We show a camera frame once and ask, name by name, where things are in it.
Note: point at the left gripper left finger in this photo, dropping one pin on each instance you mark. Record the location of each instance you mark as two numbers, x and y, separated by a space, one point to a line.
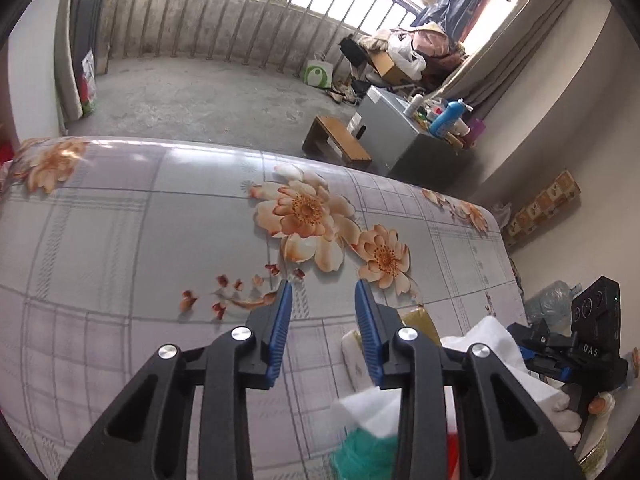
144 432

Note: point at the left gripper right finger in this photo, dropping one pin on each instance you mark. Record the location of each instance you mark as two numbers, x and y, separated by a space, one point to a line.
502 432

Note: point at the white paper tissue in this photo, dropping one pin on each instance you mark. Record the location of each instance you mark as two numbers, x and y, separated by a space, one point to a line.
377 411

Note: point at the gold cigarette box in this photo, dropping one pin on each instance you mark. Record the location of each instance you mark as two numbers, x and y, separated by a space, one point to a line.
383 356

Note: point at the person's hand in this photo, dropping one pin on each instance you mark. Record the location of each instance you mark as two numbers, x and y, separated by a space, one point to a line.
602 402

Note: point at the red snack wrapper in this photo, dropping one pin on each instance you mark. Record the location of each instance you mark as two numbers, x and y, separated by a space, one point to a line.
453 456

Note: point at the empty blue water jug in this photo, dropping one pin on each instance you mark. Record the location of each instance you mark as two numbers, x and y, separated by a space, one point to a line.
553 305

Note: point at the patterned rolled mat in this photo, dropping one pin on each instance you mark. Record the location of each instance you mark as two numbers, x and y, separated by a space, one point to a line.
546 204

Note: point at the floral bed sheet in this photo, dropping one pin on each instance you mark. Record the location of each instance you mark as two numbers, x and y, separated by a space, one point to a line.
111 248

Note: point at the purple cup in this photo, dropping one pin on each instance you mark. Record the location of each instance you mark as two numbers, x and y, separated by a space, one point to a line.
477 128

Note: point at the blue detergent bottle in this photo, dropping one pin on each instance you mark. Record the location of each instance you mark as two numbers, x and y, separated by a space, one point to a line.
445 120

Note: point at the grey cabinet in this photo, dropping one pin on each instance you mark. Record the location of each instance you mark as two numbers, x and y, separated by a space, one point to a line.
400 149

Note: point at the beige curtain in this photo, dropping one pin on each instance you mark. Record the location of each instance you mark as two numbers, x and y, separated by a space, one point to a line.
483 78

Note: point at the small wooden stool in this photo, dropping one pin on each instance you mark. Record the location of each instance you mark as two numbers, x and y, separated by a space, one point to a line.
328 140

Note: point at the clutter pile by window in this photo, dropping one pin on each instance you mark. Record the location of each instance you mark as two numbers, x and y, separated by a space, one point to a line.
424 53

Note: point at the green white shopping bag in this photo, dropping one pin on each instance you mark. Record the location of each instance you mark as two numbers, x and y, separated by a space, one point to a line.
318 72

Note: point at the metal balcony railing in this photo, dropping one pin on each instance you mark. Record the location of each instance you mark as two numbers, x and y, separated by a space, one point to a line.
281 34

